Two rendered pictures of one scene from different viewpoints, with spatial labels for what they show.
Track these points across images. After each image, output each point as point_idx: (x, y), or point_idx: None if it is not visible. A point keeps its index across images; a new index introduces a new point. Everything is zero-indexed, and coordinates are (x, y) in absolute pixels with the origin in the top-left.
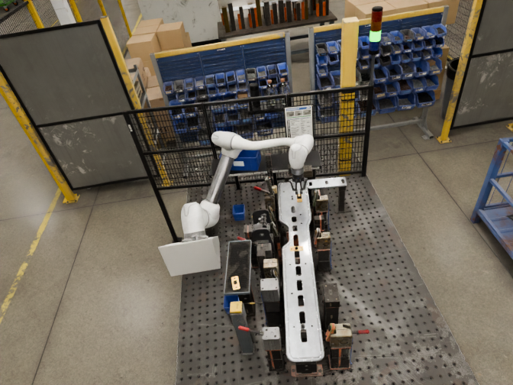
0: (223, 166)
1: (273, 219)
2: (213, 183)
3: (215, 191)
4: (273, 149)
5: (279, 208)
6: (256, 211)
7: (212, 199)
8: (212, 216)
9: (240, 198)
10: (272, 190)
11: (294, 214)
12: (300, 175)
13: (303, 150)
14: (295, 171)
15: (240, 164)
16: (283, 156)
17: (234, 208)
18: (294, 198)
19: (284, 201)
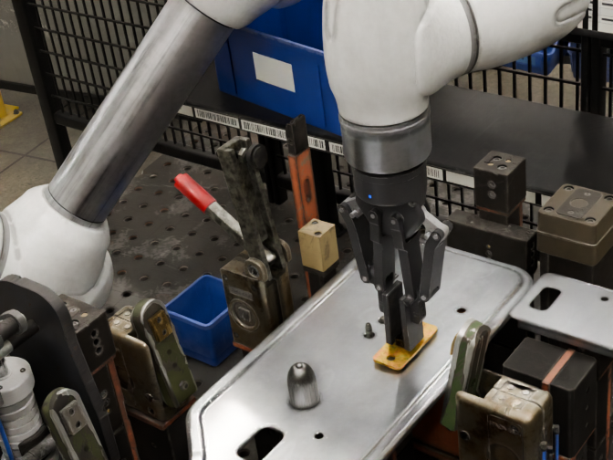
0: (153, 41)
1: (167, 393)
2: (93, 117)
3: (86, 156)
4: (506, 68)
5: (250, 352)
6: (1, 280)
7: (62, 193)
8: (28, 271)
9: (295, 272)
10: (253, 231)
11: (290, 417)
12: (383, 180)
13: (406, 1)
14: (347, 139)
15: (282, 79)
16: (535, 117)
17: (210, 292)
18: (379, 338)
19: (319, 327)
